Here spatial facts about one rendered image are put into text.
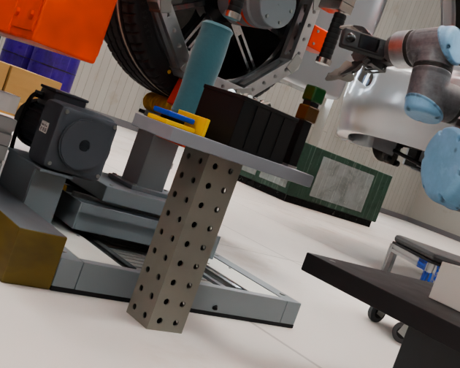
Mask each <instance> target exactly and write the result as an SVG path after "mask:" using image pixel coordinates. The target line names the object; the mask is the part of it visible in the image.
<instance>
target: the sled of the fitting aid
mask: <svg viewBox="0 0 460 368"><path fill-rule="evenodd" d="M54 215H55V216H56V217H57V218H59V219H60V220H62V221H63V222H64V223H65V224H67V225H68V226H70V227H71V228H72V229H76V230H78V231H81V232H85V233H89V234H95V235H99V234H100V235H104V236H108V237H114V238H117V239H123V240H127V241H130V242H136V243H140V244H144V245H150V243H151V241H152V238H153V235H154V233H155V230H156V227H157V224H158V221H159V218H160V215H155V214H152V213H148V212H143V211H140V210H135V209H131V208H128V207H123V206H120V205H117V204H112V203H109V202H103V201H102V200H100V199H98V198H97V197H95V196H94V195H92V194H91V193H88V192H87V191H86V190H84V189H83V188H81V187H80V186H78V185H76V184H75V183H73V182H72V181H70V180H68V179H66V182H65V184H64V187H63V190H62V192H61V196H60V199H59V201H58V204H57V207H56V209H55V213H54ZM220 238H221V237H220V236H217V238H216V240H215V244H214V246H213V248H212V252H211V254H210V257H209V259H213V257H214V255H215V252H216V249H217V246H218V243H219V241H220Z"/></svg>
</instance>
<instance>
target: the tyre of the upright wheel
mask: <svg viewBox="0 0 460 368"><path fill-rule="evenodd" d="M118 9H119V16H120V23H121V28H122V31H123V35H124V38H125V41H126V44H127V46H128V48H129V51H130V53H131V55H132V57H133V59H134V61H135V62H136V64H137V66H138V67H139V68H140V69H141V71H142V73H143V74H144V75H145V76H146V78H148V79H149V81H151V82H152V84H154V86H155V87H154V86H153V85H152V84H151V83H150V82H149V81H148V80H147V79H146V78H145V77H144V76H143V74H142V73H141V71H140V70H139V69H138V68H137V66H136V65H135V63H134V62H133V60H132V58H131V56H130V54H129V52H128V50H127V48H126V45H125V42H124V41H123V37H122V33H121V31H120V25H119V22H118V13H117V4H116V5H115V8H114V11H113V14H112V17H111V20H110V23H109V25H108V28H107V32H106V34H105V37H104V40H105V42H106V43H107V46H108V48H109V50H110V52H112V56H113V57H114V59H115V60H116V61H117V62H118V64H119V66H120V67H122V69H123V71H124V72H125V73H126V74H128V75H129V77H130V78H131V79H133V80H134V81H136V82H137V83H138V84H140V85H141V86H142V87H145V88H146V89H148V90H149V91H152V92H154V93H157V94H159V95H162V96H165V97H168V98H169V96H170V94H171V92H172V90H173V88H174V87H175V85H176V83H177V81H178V79H179V77H176V76H174V75H173V73H172V70H171V68H170V67H169V62H168V59H167V56H166V53H165V51H164V47H163V45H162V43H161V39H160V36H159V35H158V31H157V28H156V25H155V23H154V20H153V17H152V15H151V12H150V11H149V6H148V4H147V0H118ZM285 40H286V39H285ZM284 44H285V42H284V43H283V46H284ZM283 46H282V47H281V48H280V50H279V52H278V53H277V55H276V56H275V57H274V58H273V59H272V61H271V62H270V63H272V62H273V61H275V60H276V59H278V58H279V57H280V54H281V52H282V49H283ZM273 85H274V84H273ZM273 85H271V86H269V87H268V88H266V89H265V90H263V91H262V92H260V93H258V94H256V95H255V97H256V98H258V97H259V96H261V95H262V94H264V92H267V91H268V90H269V89H270V88H271V87H272V86H273ZM157 88H158V89H159V90H158V89H157ZM160 90H161V91H162V92H163V93H162V92H161V91H160ZM164 93H165V94H164ZM167 95H168V96H167Z"/></svg>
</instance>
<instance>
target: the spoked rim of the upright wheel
mask: <svg viewBox="0 0 460 368"><path fill-rule="evenodd" d="M172 6H173V8H174V11H175V12H176V11H180V10H184V9H192V8H196V11H197V12H198V14H199V16H200V18H199V19H198V20H197V21H196V22H195V23H194V25H193V26H192V27H191V28H190V30H189V31H188V32H187V33H186V34H185V36H184V37H183V38H184V40H185V44H186V47H189V48H192V46H193V45H194V43H195V41H196V38H197V36H198V33H199V30H200V28H201V26H202V21H204V20H211V21H214V22H216V23H220V24H222V25H225V26H228V27H229V28H230V29H231V30H232V32H233V35H232V39H233V43H232V44H231V46H230V47H229V48H228V50H227V51H226V56H225V58H224V61H223V64H222V67H221V70H220V72H219V74H218V77H219V78H222V79H224V80H227V81H229V82H230V83H237V82H239V81H240V80H242V79H244V78H245V77H247V76H249V75H250V74H252V73H254V72H256V71H258V70H259V69H261V68H262V67H264V66H266V65H267V64H269V63H270V62H271V61H272V59H273V58H274V57H275V56H276V55H277V53H278V52H279V50H280V48H281V47H282V46H283V43H284V41H285V39H286V37H287V35H288V32H289V30H290V27H291V23H292V20H293V18H292V19H291V20H290V22H289V23H288V24H287V25H285V26H284V27H282V28H269V29H261V28H252V27H247V26H242V27H241V26H238V25H234V24H233V23H230V22H229V21H228V20H227V19H226V18H224V17H223V16H222V14H221V12H220V10H219V9H215V8H214V7H212V5H211V3H210V0H194V1H188V2H183V3H179V4H173V5H172ZM197 30H198V31H197Z"/></svg>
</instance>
